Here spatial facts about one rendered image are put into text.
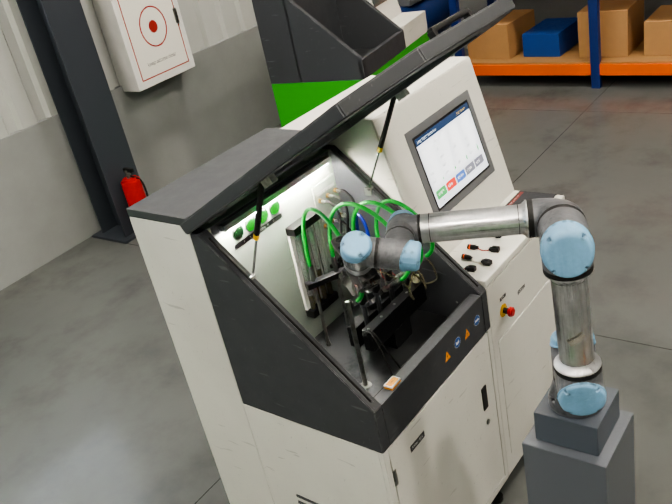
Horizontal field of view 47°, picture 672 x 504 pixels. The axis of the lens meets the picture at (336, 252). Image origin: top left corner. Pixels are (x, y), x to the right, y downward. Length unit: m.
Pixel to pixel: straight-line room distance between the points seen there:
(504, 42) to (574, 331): 6.13
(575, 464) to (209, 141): 5.60
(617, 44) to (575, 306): 5.78
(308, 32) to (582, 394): 4.49
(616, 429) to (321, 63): 4.31
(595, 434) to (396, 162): 1.12
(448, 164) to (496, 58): 5.09
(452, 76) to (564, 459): 1.51
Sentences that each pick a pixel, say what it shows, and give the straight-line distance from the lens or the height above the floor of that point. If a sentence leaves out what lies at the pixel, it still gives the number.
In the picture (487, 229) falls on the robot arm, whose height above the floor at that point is 1.49.
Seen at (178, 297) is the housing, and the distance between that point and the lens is 2.61.
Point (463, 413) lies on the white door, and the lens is 2.77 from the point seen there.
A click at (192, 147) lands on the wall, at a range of 7.21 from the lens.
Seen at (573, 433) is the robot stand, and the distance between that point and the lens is 2.28.
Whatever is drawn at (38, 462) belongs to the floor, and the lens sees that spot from 4.26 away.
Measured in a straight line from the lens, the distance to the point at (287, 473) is 2.80.
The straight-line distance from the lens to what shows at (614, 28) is 7.54.
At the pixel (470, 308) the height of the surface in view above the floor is 0.94.
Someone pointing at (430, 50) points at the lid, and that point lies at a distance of 1.79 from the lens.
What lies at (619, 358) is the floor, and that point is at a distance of 3.97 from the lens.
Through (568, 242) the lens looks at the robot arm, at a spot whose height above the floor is 1.52.
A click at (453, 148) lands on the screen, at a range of 3.01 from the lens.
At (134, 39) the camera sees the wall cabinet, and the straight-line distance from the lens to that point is 6.54.
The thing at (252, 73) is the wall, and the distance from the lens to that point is 7.76.
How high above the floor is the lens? 2.39
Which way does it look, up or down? 27 degrees down
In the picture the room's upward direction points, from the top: 12 degrees counter-clockwise
